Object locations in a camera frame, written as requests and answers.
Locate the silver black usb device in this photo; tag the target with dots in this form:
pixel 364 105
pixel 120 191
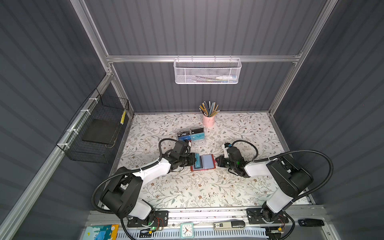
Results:
pixel 229 225

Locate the colourful picture book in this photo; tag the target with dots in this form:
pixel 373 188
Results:
pixel 105 232

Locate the teal card in organizer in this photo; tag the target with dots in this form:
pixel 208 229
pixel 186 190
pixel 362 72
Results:
pixel 198 137

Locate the black wire side basket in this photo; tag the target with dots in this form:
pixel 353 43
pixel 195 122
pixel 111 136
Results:
pixel 96 133

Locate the small teal desk clock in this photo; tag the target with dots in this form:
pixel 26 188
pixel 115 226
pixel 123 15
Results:
pixel 187 230

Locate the pens in white basket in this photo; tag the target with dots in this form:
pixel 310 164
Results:
pixel 220 79

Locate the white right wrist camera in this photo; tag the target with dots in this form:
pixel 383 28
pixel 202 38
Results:
pixel 225 147

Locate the black remote on rail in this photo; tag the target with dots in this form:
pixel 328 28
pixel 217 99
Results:
pixel 311 223

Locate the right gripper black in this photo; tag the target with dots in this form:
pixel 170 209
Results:
pixel 220 162

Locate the pink pencil cup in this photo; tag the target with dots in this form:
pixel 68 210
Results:
pixel 208 122

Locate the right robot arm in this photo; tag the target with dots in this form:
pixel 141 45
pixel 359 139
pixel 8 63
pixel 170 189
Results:
pixel 291 177

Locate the white wire wall basket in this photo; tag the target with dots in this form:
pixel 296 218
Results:
pixel 185 69

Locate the blue card in organizer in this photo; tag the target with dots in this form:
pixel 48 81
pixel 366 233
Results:
pixel 184 138

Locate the dark grey credit card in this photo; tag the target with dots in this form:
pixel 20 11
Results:
pixel 197 131

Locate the red leather card holder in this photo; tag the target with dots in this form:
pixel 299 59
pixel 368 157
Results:
pixel 208 163

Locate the coloured pencils bundle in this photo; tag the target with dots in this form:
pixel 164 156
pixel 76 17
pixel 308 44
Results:
pixel 209 109

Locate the clear acrylic card organizer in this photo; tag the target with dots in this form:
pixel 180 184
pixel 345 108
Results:
pixel 195 143

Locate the yellow tag on basket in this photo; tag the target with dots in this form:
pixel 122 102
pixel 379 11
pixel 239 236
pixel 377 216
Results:
pixel 123 117

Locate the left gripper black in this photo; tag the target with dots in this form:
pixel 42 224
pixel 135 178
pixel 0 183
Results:
pixel 192 159

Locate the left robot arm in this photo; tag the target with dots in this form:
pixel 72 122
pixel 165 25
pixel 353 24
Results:
pixel 119 194

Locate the black card in organizer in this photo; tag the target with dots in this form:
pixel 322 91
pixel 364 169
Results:
pixel 183 133

